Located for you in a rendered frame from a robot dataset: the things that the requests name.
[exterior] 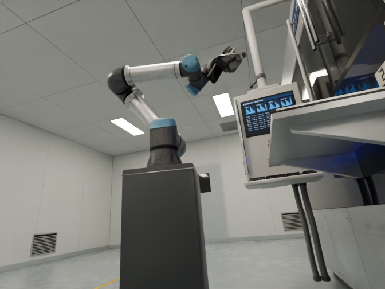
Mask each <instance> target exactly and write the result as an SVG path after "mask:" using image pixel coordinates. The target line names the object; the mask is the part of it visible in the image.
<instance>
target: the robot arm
mask: <svg viewBox="0 0 385 289"><path fill-rule="evenodd" d="M230 47H231V46H229V47H227V48H226V49H224V50H223V52H222V53H221V54H220V55H219V56H218V57H217V58H214V59H212V60H210V61H209V62H207V63H204V64H203V65H202V66H200V63H199V61H198V58H197V56H195V55H193V54H188V55H187V56H184V58H183V59H182V61H174V62H170V63H161V64H152V65H144V66H138V67H130V66H128V65H126V66H121V67H118V68H115V69H114V70H112V71H111V72H110V74H109V75H108V78H107V84H108V87H109V89H110V90H111V91H112V92H113V93H114V94H115V95H116V96H117V97H118V98H119V99H120V100H121V101H122V103H123V104H124V105H125V106H126V107H127V108H129V109H132V110H133V112H134V113H135V114H136V115H137V116H138V118H139V119H140V120H141V121H142V122H143V124H144V125H145V126H146V127H147V128H148V130H149V131H150V157H149V160H148V163H147V166H146V167H154V166H165V165H176V164H181V163H182V161H181V158H180V157H181V156H182V155H183V154H184V153H185V151H186V142H185V140H184V139H183V138H182V137H181V135H180V134H179V133H178V130H177V124H176V120H174V119H171V118H160V117H159V115H158V114H157V113H156V112H155V111H154V110H153V109H152V108H151V106H150V105H149V104H148V103H147V102H146V101H145V100H144V95H143V93H142V92H141V91H140V90H139V88H138V87H137V86H136V85H135V84H134V83H143V82H148V81H158V80H168V79H178V78H183V77H186V78H187V79H188V83H187V84H186V90H187V91H188V92H189V93H190V94H192V95H194V96H196V95H197V94H198V93H199V92H200V91H201V90H202V88H203V87H204V86H205V85H206V84H207V83H208V81H211V82H212V83H213V84H214V83H216V82H217V80H218V79H219V77H220V75H221V73H222V72H223V71H224V72H226V73H228V72H229V73H233V72H235V71H236V69H237V68H238V67H239V65H240V64H241V62H242V60H237V59H236V56H237V55H238V54H237V53H236V52H235V49H236V47H234V48H233V49H232V48H230ZM229 48H230V49H229Z"/></svg>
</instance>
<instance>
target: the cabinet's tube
mask: <svg viewBox="0 0 385 289"><path fill-rule="evenodd" d="M242 14H243V19H244V22H245V28H246V32H247V38H248V41H249V46H250V51H251V55H252V60H253V65H254V70H255V74H256V77H255V78H256V82H257V84H258V87H257V88H261V87H265V86H268V85H267V84H266V80H265V79H266V76H265V74H264V70H263V67H262V62H261V58H260V53H259V50H258V45H257V40H256V35H255V32H254V27H253V23H252V18H251V15H250V11H248V9H245V10H244V11H243V12H242ZM256 82H255V83H256ZM255 83H254V84H255ZM254 84H253V85H254ZM253 85H252V86H250V88H253Z"/></svg>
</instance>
